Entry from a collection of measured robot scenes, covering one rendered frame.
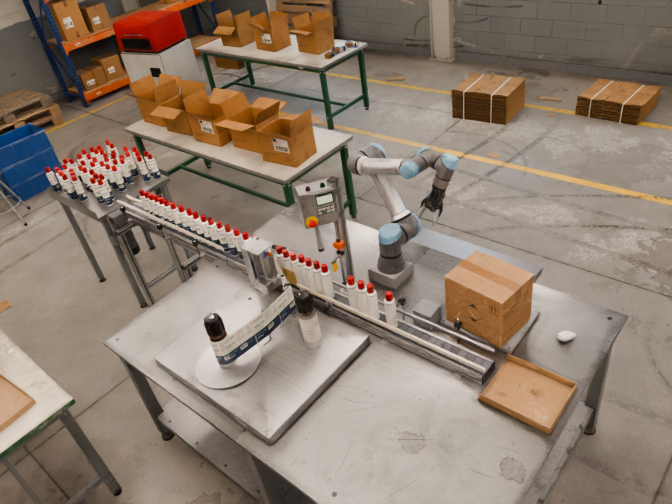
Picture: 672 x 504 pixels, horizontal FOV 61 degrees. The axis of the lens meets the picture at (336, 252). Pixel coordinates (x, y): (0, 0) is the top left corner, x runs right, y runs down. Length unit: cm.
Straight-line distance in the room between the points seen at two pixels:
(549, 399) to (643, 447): 108
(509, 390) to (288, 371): 95
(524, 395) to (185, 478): 196
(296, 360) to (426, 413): 63
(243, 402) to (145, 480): 122
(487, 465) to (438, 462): 18
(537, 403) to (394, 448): 60
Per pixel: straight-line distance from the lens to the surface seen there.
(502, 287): 252
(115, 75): 977
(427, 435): 237
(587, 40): 759
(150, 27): 773
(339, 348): 264
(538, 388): 253
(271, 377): 260
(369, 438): 238
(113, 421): 400
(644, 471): 341
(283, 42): 717
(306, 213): 264
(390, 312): 261
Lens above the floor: 278
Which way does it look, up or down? 36 degrees down
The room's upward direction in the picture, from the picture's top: 10 degrees counter-clockwise
